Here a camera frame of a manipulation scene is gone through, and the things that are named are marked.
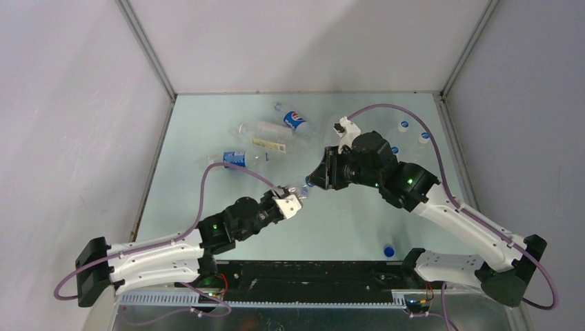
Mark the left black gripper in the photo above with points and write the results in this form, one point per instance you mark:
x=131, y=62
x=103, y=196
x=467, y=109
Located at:
x=268, y=196

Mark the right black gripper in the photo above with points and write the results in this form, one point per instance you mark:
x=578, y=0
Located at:
x=325, y=175

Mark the blue label pepsi bottle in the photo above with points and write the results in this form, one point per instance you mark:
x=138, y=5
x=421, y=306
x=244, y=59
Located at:
x=299, y=189

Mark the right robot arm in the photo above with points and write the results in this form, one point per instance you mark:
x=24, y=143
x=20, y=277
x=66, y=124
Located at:
x=504, y=262

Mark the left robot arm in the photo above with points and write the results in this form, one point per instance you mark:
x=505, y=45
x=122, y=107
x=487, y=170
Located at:
x=176, y=258

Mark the clear unlabelled bottle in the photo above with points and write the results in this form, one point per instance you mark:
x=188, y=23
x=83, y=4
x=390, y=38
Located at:
x=328, y=135

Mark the pepsi logo bottle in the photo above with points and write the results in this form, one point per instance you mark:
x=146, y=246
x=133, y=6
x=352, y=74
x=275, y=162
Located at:
x=295, y=121

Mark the yellow label clear bottle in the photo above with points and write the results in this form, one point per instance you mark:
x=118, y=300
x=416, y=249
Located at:
x=266, y=135

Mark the small blue label bottle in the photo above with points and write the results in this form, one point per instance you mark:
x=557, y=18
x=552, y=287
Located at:
x=242, y=158

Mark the left circuit board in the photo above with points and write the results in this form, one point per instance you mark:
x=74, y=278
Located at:
x=208, y=298

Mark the circuit board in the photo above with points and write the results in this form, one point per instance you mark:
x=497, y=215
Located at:
x=417, y=307
x=208, y=298

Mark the right circuit board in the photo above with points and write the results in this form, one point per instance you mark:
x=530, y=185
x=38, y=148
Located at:
x=417, y=307

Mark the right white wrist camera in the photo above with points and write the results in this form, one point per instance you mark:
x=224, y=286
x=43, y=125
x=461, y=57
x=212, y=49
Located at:
x=347, y=132

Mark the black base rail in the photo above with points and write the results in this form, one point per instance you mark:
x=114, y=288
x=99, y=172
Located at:
x=317, y=282

